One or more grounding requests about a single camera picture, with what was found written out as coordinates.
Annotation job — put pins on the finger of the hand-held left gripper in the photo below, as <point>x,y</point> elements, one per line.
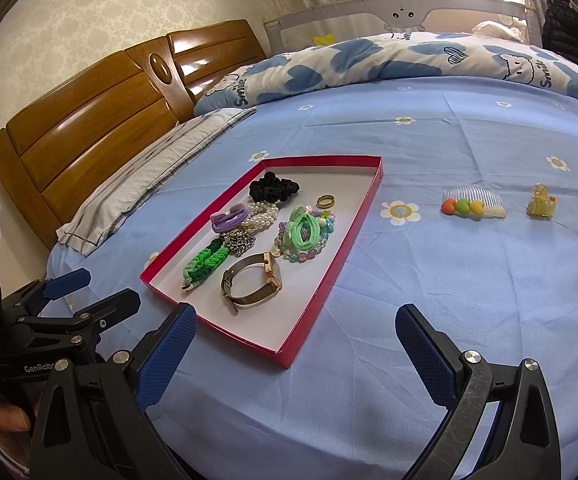
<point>114,307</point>
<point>69,280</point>

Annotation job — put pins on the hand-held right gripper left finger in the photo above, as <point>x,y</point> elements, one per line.
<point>164,355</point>

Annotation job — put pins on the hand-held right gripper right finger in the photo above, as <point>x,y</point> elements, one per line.
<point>426,355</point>

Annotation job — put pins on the red jewelry box tray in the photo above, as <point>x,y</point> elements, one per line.
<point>319,260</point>

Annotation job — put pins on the black scrunchie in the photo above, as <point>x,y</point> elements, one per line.
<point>269,187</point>

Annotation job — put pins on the person's left forearm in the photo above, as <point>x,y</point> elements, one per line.
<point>6,455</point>

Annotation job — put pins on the person's left hand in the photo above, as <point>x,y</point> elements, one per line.
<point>6,417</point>

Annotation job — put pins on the blue floral bed sheet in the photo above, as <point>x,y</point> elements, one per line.
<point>469,285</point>

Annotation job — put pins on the hair comb with colourful beads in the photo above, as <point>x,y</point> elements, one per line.
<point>464,206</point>

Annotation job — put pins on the wooden headboard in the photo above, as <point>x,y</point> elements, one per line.
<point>94,125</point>

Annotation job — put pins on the grey striped pillow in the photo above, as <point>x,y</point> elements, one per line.
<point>169,155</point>

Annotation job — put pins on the yellow hair claw clip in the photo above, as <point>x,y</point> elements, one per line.
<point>541,206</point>

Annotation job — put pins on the white quilt with blue hearts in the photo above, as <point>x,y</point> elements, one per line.
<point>369,60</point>

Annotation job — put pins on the white cloth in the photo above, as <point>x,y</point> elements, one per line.
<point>494,30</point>

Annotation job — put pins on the black jacket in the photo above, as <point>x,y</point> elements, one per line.
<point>569,35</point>

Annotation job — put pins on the grey bed guard rail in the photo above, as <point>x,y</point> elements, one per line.
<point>349,17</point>

